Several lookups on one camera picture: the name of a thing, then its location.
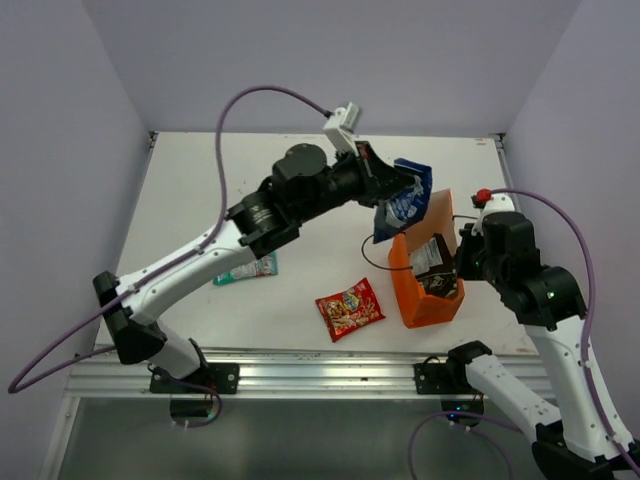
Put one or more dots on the aluminium mounting rail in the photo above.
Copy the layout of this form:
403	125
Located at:
267	374

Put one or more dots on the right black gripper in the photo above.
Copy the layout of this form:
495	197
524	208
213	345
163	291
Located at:
467	239

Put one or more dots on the brown potato chips bag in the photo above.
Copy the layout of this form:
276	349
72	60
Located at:
434	268

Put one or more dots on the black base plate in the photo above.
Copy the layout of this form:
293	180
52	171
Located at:
223	378
433	376

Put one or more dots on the blue snack packet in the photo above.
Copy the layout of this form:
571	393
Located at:
407	207

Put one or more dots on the orange paper bag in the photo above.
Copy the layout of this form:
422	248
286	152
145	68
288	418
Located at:
418	309

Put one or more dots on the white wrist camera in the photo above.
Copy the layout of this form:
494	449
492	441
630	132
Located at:
340	127
488	202

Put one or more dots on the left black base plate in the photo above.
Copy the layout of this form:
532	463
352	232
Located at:
223	378

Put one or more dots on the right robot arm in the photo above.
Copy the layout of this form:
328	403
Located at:
580	436

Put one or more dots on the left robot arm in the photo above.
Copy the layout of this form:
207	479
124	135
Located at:
301	187

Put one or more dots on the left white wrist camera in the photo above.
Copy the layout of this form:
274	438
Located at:
340	127

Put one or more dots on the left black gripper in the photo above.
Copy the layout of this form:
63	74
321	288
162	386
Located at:
380	181

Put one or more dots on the teal snack packet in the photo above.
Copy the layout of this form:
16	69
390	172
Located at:
266	266

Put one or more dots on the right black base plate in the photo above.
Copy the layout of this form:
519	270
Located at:
433	376

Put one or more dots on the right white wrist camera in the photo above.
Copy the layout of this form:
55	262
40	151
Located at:
488	202

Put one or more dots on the red snack packet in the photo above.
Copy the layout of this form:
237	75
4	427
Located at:
350	310

